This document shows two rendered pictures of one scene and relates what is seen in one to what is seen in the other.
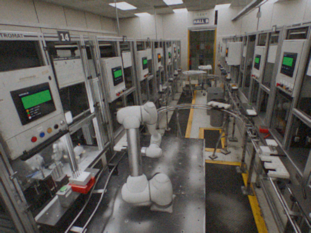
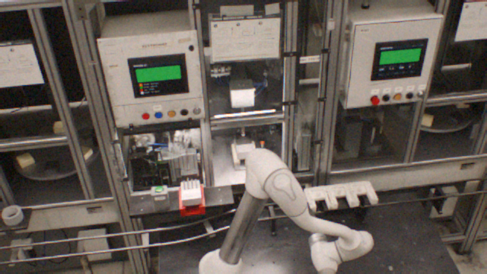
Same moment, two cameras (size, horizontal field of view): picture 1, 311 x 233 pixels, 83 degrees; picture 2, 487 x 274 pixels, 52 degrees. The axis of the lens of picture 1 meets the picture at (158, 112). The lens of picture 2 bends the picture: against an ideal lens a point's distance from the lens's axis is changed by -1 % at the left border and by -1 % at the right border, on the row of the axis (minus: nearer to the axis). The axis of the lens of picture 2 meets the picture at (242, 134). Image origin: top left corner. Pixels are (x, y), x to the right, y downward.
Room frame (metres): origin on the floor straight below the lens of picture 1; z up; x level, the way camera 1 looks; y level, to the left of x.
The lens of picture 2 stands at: (0.70, -1.17, 2.79)
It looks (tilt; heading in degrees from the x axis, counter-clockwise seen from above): 38 degrees down; 69
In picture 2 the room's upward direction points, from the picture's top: 2 degrees counter-clockwise
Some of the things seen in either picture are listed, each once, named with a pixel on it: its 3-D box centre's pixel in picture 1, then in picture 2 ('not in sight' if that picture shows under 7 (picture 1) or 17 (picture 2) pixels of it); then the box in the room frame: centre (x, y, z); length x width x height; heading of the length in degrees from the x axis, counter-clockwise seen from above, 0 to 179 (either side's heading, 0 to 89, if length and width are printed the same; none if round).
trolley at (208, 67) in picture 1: (204, 76); not in sight; (7.82, -2.14, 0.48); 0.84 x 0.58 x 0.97; 173
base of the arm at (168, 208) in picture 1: (164, 198); not in sight; (1.13, 0.00, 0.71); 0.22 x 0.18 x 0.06; 165
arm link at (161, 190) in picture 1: (161, 187); not in sight; (1.11, 0.02, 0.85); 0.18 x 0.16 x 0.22; 96
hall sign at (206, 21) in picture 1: (200, 21); not in sight; (9.20, -2.23, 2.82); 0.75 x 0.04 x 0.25; 75
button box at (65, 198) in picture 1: (64, 195); (160, 196); (0.96, 0.69, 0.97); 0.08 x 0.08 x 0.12; 75
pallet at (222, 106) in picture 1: (218, 106); not in sight; (2.93, -1.06, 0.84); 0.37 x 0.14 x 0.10; 43
